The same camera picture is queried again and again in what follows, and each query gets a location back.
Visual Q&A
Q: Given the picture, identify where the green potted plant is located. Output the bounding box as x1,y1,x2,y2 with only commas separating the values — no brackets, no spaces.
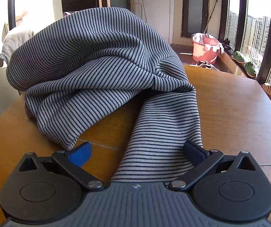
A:
244,61,257,79
231,51,247,64

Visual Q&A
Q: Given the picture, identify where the mop pole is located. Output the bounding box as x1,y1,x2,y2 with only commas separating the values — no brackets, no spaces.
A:
204,0,219,33

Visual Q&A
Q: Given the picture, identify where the grey black striped sweater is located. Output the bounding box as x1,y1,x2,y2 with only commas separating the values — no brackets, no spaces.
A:
6,7,202,182

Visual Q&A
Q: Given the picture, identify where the green potted plant near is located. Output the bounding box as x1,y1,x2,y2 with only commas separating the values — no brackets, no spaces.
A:
244,61,257,79

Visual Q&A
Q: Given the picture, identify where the green potted plant far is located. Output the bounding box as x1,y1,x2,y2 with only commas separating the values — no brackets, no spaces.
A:
231,51,247,64

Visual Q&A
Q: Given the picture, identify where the pink bucket with cloth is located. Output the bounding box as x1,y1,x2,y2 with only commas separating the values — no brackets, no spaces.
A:
192,33,224,64

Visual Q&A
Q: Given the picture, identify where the white quilted towel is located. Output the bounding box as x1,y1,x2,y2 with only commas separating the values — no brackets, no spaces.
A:
0,25,35,67

